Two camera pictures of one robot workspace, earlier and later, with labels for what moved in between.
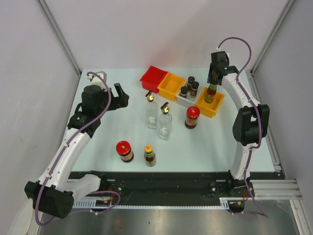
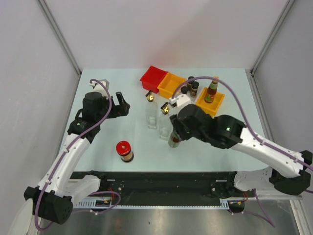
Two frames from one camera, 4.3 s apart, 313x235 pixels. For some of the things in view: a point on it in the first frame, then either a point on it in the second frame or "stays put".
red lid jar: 123,148 stays put
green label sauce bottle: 149,156 → 174,139
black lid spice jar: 194,89 stays put
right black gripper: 210,79 → 177,125
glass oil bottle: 165,123 stays put
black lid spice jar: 184,90 stays put
